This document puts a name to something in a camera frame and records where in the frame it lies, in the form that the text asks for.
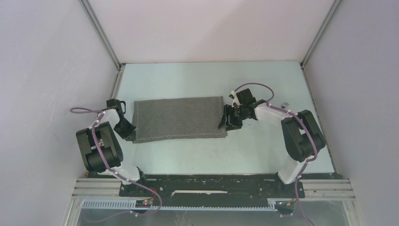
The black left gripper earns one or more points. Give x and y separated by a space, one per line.
131 129

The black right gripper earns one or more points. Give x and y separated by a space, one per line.
234 124

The grey cloth napkin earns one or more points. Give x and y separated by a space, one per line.
181 118

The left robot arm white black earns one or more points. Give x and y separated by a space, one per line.
100 150

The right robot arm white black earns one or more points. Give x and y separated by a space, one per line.
302 136

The silver metal utensil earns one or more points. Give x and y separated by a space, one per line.
285 105

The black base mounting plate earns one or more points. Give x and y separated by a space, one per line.
216 200

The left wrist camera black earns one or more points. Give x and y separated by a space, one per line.
118 105

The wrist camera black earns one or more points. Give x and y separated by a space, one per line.
118 105
245 97

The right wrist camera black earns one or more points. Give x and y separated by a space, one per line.
245 97

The white cable duct strip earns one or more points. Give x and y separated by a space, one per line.
108 204

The aluminium frame rail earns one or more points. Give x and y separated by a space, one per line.
308 189

